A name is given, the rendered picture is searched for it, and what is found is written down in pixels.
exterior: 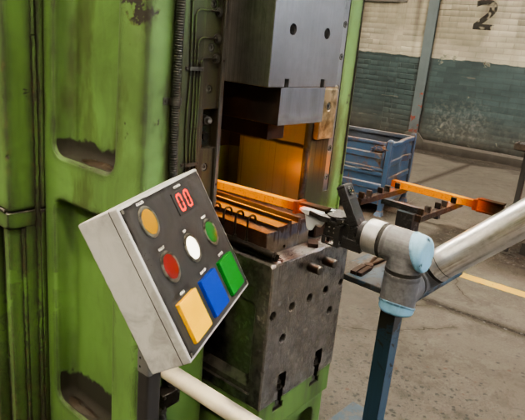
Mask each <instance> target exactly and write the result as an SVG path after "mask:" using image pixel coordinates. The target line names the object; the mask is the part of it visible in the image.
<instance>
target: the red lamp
mask: <svg viewBox="0 0 525 420"><path fill-rule="evenodd" d="M163 264H164V267H165V270H166V272H167V274H168V276H169V277H170V278H173V279H175V278H177V277H178V274H179V269H178V264H177V261H176V260H175V258H174V257H173V256H172V255H171V254H166V255H165V256H164V259H163Z"/></svg>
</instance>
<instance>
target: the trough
mask: <svg viewBox="0 0 525 420"><path fill-rule="evenodd" d="M217 195H218V196H221V197H224V198H228V199H231V200H233V201H236V202H239V203H243V204H246V205H248V206H251V207H254V208H258V209H261V210H263V211H266V212H269V213H273V214H276V215H278V216H281V217H284V218H288V219H291V220H292V224H294V223H298V219H299V217H295V216H293V215H290V214H287V213H284V212H279V211H277V210H274V209H271V208H269V207H264V206H262V205H259V204H256V203H253V202H249V201H246V200H243V199H241V198H238V197H234V196H231V195H228V194H226V193H222V192H218V191H217Z"/></svg>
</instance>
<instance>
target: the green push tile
mask: <svg viewBox="0 0 525 420"><path fill-rule="evenodd" d="M216 264H217V268H218V270H219V272H220V273H221V275H222V279H223V281H224V282H225V284H226V286H227V290H228V291H229V293H230V295H231V296H234V295H235V293H236V292H237V291H238V289H239V288H240V287H241V286H242V285H243V283H244V280H243V276H242V274H241V273H240V271H239V269H238V265H237V264H236V262H235V260H234V258H233V255H232V253H231V251H229V252H226V253H225V254H224V255H223V256H222V257H221V258H220V259H219V260H218V261H217V263H216Z"/></svg>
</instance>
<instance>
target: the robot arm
mask: <svg viewBox="0 0 525 420"><path fill-rule="evenodd" d="M337 192H338V195H339V197H340V200H341V202H342V206H343V209H344V211H342V210H339V209H336V208H332V207H331V209H332V210H331V211H329V213H327V214H326V213H325V212H324V211H320V210H317V209H314V208H310V207H305V206H303V207H300V208H299V209H300V210H301V211H302V212H303V213H304V214H305V218H306V226H307V229H308V230H313V229H314V227H315V226H317V227H319V228H320V227H321V226H322V225H323V224H324V223H325V228H324V229H323V234H322V239H321V243H325V244H327V245H329V246H332V247H335V248H340V247H341V248H346V249H348V250H350V251H353V252H355V253H359V254H360V253H362V252H365V253H368V254H371V255H373V256H376V257H379V258H382V259H385V260H386V264H385V269H384V274H383V279H382V287H381V292H380V297H378V298H379V302H378V306H379V307H380V309H381V310H382V311H384V312H385V313H387V314H390V315H392V316H395V317H399V318H408V317H411V316H412V315H413V313H414V311H415V305H416V301H417V300H418V299H419V298H420V297H421V296H422V295H423V294H424V293H426V292H427V291H428V290H430V289H432V288H434V287H436V286H437V285H439V284H441V283H444V282H446V281H447V280H448V279H449V278H451V277H453V276H455V275H457V274H459V273H461V272H463V271H464V270H466V269H468V268H470V267H472V266H474V265H476V264H478V263H480V262H482V261H484V260H486V259H487V258H490V257H491V256H493V255H495V254H497V253H500V252H501V251H503V250H505V249H507V248H509V247H511V246H512V245H514V244H516V243H519V242H521V241H522V240H524V239H525V197H524V198H523V199H521V200H519V201H517V202H515V203H514V204H512V205H511V206H509V207H506V208H505V209H503V210H502V211H500V212H498V213H496V214H494V215H492V216H491V217H489V218H487V219H486V220H484V221H482V222H480V223H479V224H477V225H475V226H474V227H471V228H469V229H468V230H467V231H465V232H462V233H461V234H459V235H457V236H456V237H454V238H452V239H450V240H449V241H447V242H445V243H444V244H442V245H440V246H438V247H436V248H434V244H433V240H432V239H431V238H430V237H429V236H426V235H424V234H421V233H420V232H414V231H412V230H409V229H406V228H403V227H399V226H396V225H393V224H390V223H388V222H384V221H381V220H377V219H375V218H373V219H371V220H369V221H368V220H365V219H364V216H363V212H362V209H361V208H360V205H359V202H358V198H357V195H356V193H355V191H354V188H353V184H352V183H350V182H349V183H346V184H343V185H341V186H338V187H337ZM326 237H327V239H326ZM325 239H326V241H333V244H330V243H327V242H325ZM332 239H333V240H332Z"/></svg>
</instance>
